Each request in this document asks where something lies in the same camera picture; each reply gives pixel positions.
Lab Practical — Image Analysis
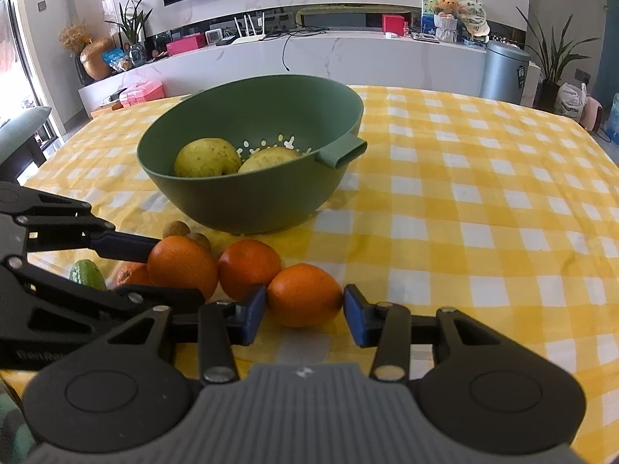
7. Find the copper vase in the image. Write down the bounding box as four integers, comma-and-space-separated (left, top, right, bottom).
80, 38, 115, 81

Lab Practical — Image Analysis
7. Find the yellow-green pear left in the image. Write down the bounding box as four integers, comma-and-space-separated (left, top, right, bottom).
173, 138, 241, 178

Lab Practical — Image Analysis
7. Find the pink storage basket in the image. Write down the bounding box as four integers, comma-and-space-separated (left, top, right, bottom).
118, 78, 166, 107

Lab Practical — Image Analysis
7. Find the green colander bowl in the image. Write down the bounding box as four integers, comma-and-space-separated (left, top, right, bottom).
137, 74, 367, 235

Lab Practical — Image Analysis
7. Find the yellow checkered tablecloth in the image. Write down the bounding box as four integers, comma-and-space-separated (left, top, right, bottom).
24, 87, 618, 463

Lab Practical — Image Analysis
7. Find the yellow-green pear right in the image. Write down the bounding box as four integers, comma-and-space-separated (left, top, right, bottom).
238, 147, 299, 173

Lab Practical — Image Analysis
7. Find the white plastic bag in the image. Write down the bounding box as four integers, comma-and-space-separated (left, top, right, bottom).
554, 83, 588, 123

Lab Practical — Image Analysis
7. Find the grey metal trash can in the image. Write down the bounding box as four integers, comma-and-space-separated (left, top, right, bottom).
480, 41, 531, 105

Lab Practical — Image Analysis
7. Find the green cucumber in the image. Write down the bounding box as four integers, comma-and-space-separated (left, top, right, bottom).
69, 259, 107, 291

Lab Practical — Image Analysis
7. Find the brown longan fruit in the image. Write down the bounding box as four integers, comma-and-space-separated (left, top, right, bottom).
162, 220, 191, 238
186, 232, 212, 252

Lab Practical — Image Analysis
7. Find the teddy bear toy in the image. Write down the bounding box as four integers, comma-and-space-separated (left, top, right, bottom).
433, 0, 460, 19

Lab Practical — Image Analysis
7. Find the yellow-green pear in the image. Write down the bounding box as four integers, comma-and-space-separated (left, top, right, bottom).
173, 138, 241, 178
238, 147, 299, 173

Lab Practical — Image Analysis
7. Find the pink box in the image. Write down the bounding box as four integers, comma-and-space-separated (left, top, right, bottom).
166, 34, 207, 56

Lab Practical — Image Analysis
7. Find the red box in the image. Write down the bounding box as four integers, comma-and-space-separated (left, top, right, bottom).
382, 14, 407, 37

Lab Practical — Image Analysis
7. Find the potted green plant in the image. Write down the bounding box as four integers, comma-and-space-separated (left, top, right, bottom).
517, 7, 599, 112

